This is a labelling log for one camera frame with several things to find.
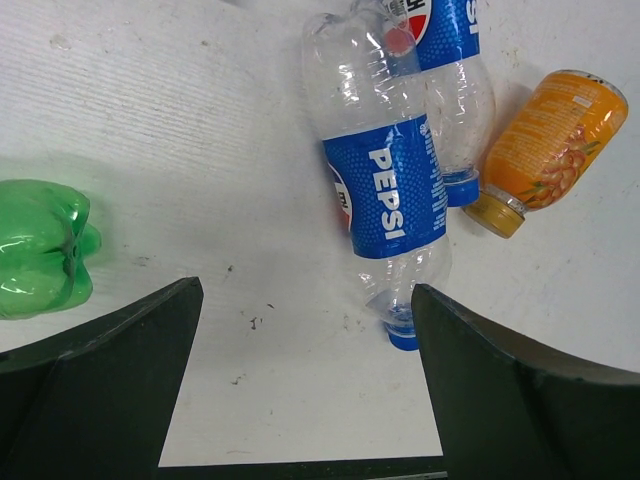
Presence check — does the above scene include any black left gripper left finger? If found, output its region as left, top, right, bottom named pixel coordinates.
left=1, top=277, right=204, bottom=479

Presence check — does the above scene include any pepsi bottle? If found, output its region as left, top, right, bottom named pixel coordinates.
left=302, top=1, right=451, bottom=351
left=349, top=0, right=498, bottom=209

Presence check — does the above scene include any orange juice bottle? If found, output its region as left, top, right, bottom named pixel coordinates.
left=463, top=69, right=629, bottom=239

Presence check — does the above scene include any green plastic bottle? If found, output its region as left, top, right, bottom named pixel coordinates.
left=1, top=179, right=102, bottom=320

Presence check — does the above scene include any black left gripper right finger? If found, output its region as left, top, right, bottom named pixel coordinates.
left=412, top=285, right=639, bottom=479

